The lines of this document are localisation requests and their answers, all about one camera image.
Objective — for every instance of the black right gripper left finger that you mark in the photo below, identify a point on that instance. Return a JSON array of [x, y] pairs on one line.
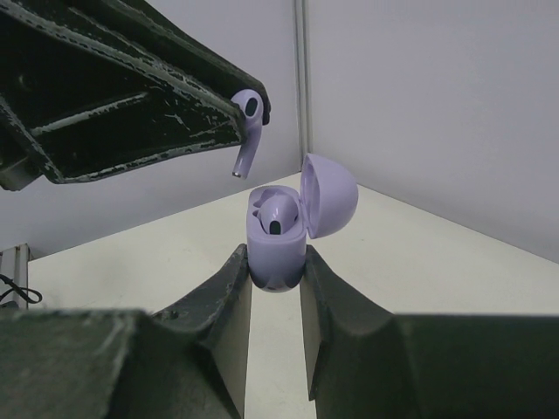
[[188, 360]]

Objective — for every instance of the lilac earbud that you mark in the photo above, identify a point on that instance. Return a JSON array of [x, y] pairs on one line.
[[251, 104], [278, 214]]

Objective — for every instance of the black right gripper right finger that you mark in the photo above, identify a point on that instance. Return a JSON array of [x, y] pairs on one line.
[[363, 361]]

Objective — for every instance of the left aluminium frame post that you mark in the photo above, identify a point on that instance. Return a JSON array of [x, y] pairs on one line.
[[303, 84]]

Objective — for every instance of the lilac round charging case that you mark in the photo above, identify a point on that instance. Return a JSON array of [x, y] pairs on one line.
[[327, 199]]

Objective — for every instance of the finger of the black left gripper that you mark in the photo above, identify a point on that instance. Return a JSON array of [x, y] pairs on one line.
[[167, 36], [84, 98]]

